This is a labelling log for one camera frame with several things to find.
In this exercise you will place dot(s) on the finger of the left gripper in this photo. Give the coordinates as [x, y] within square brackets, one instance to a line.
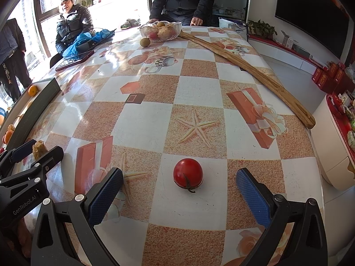
[10, 157]
[45, 163]

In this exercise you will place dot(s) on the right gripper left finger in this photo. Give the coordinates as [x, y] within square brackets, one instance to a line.
[52, 245]

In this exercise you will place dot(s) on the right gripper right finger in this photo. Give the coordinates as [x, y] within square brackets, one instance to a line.
[307, 244]

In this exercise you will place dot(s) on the husked physalis fruit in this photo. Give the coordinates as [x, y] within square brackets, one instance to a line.
[39, 149]
[11, 127]

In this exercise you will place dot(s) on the large front orange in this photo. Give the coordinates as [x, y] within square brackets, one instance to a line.
[32, 90]

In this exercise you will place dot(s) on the dark green shallow box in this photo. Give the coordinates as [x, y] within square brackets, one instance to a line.
[27, 110]

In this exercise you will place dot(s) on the person in dark suit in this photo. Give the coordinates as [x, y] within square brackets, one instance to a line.
[13, 65]

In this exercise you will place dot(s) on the phone in red case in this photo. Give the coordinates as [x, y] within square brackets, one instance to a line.
[74, 60]

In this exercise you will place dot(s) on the blue plastic bag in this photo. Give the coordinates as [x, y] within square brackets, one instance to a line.
[99, 37]

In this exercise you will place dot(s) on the long wooden stick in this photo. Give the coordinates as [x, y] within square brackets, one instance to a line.
[300, 111]

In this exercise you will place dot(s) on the seated person puffy jacket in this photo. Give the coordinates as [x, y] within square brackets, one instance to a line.
[74, 20]

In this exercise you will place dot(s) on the kiwi beside bowl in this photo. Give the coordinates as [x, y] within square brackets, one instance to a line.
[145, 42]

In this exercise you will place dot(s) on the red gift boxes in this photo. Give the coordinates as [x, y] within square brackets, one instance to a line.
[328, 78]

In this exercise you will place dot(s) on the glass fruit bowl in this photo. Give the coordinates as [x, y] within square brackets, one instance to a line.
[161, 31]

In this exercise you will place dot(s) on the potted green plant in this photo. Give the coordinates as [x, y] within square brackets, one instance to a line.
[262, 29]

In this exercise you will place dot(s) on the standing person black coat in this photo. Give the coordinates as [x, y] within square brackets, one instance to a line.
[187, 12]

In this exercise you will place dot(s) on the black pouch with cable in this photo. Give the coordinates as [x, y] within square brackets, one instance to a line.
[86, 46]

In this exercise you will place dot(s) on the black wall television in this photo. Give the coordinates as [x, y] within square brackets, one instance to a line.
[323, 20]

